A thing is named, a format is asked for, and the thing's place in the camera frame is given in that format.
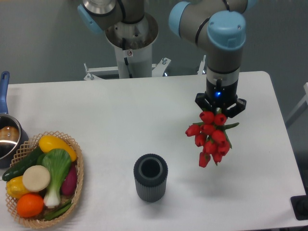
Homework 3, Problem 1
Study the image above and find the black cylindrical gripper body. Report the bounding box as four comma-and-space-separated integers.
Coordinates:
205, 67, 240, 111

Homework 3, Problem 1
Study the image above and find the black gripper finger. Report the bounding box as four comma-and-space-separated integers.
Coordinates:
225, 98, 247, 118
195, 93, 216, 112

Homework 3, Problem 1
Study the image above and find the red tulip bouquet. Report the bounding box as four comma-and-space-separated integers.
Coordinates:
185, 109, 239, 168

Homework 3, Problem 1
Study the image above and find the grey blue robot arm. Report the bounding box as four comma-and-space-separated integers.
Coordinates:
77, 0, 255, 118

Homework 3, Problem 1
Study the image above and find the dark grey ribbed vase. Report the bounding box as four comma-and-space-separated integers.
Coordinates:
133, 154, 168, 203

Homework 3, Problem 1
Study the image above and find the black device at edge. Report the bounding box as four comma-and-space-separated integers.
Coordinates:
290, 195, 308, 220

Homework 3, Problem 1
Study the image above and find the green bok choy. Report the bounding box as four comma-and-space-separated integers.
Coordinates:
42, 149, 72, 208

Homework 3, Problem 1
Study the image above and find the purple sweet potato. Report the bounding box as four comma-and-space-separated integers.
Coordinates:
61, 164, 77, 196

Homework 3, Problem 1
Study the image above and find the green bean pod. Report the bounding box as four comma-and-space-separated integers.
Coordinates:
44, 203, 72, 221

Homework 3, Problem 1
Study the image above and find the dark green cucumber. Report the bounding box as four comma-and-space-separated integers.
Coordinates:
2, 147, 43, 181

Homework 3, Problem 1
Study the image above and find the round beige bread slice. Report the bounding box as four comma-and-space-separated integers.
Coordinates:
22, 165, 51, 192

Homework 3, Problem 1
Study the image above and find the woven wicker basket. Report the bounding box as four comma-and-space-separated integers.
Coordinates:
6, 131, 84, 229

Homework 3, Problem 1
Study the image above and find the orange fruit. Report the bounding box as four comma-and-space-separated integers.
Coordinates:
16, 193, 44, 218

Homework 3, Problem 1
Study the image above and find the yellow bell pepper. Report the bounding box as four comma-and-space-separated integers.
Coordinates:
6, 176, 30, 199

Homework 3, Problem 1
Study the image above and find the white metal base frame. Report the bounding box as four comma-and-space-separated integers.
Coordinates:
84, 55, 206, 80

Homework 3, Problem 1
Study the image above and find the white chair frame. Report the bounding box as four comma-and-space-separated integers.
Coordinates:
285, 82, 308, 129

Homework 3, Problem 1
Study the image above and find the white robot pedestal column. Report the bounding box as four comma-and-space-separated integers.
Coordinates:
105, 13, 158, 77

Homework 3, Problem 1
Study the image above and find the blue handled saucepan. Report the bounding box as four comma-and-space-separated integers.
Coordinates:
0, 71, 28, 169

